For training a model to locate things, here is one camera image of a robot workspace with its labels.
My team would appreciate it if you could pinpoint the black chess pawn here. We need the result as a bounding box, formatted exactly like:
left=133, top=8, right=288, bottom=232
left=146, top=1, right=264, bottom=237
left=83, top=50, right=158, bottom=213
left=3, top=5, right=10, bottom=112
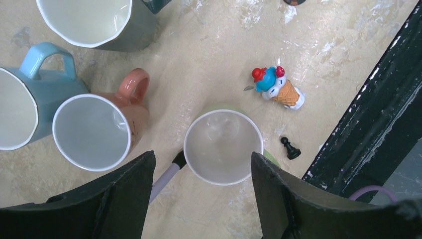
left=280, top=137, right=301, bottom=160

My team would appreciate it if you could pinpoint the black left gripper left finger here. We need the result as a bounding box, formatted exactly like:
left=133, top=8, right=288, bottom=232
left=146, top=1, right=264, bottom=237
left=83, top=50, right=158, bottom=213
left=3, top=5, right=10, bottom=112
left=0, top=151, right=156, bottom=239

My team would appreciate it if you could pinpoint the grey-blue ceramic mug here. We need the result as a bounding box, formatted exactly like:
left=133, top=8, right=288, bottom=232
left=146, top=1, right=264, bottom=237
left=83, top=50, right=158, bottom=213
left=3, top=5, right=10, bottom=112
left=36, top=0, right=169, bottom=52

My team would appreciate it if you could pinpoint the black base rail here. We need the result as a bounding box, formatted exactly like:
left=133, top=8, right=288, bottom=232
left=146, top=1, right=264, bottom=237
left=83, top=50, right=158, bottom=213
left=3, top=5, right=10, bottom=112
left=303, top=1, right=422, bottom=198

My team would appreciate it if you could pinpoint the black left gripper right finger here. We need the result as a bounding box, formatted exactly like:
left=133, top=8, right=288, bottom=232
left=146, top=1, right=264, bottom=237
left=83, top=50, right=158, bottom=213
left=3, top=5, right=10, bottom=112
left=251, top=152, right=422, bottom=239

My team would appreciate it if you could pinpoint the light green ceramic mug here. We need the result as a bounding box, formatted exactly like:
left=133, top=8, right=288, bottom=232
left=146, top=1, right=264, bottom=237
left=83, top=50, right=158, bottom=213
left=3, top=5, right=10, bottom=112
left=183, top=104, right=279, bottom=186

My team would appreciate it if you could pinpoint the ice cream toy figure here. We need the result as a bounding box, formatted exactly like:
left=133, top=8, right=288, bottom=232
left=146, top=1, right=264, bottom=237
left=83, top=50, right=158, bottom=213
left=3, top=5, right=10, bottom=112
left=251, top=66, right=305, bottom=110

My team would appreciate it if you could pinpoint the small round token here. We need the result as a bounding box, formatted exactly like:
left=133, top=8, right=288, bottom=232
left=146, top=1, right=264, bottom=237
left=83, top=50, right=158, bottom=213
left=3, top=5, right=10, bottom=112
left=283, top=0, right=306, bottom=6

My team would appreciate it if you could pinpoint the light blue ceramic mug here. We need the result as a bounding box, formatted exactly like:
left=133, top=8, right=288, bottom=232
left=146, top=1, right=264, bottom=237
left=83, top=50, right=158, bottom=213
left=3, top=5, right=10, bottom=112
left=0, top=42, right=88, bottom=151

